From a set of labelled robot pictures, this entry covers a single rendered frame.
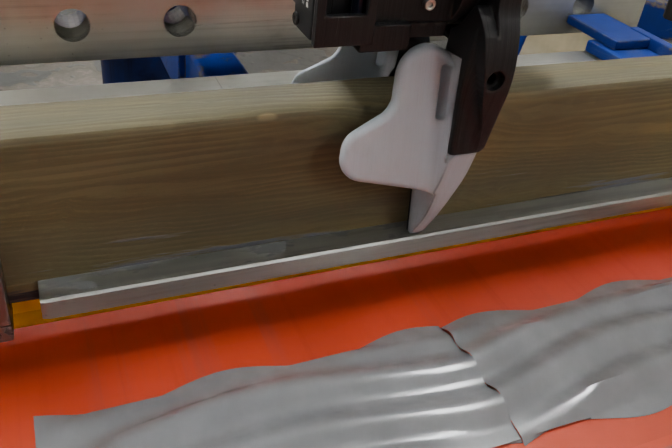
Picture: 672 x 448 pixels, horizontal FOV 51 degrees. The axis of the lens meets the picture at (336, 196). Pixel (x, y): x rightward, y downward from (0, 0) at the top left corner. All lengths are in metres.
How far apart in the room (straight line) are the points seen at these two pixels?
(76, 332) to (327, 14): 0.18
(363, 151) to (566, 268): 0.17
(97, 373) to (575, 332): 0.22
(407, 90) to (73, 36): 0.28
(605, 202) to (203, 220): 0.21
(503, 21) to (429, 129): 0.05
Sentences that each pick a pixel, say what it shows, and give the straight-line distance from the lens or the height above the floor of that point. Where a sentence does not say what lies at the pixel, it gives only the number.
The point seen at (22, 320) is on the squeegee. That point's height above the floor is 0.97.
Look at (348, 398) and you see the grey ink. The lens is 0.30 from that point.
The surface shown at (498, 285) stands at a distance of 0.38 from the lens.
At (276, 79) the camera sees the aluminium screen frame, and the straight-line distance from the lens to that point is 0.48.
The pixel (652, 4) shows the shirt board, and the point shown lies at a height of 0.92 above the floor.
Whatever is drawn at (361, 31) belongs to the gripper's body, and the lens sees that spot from 0.26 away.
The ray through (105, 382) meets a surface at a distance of 0.32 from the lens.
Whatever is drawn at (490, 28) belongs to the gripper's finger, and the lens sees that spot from 0.27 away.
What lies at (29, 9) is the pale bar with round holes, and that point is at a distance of 0.48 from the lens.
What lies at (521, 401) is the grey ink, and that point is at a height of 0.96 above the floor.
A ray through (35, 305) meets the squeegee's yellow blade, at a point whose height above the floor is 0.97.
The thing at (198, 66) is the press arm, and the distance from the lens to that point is 0.68.
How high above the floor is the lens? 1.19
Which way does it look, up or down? 33 degrees down
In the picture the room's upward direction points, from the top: 7 degrees clockwise
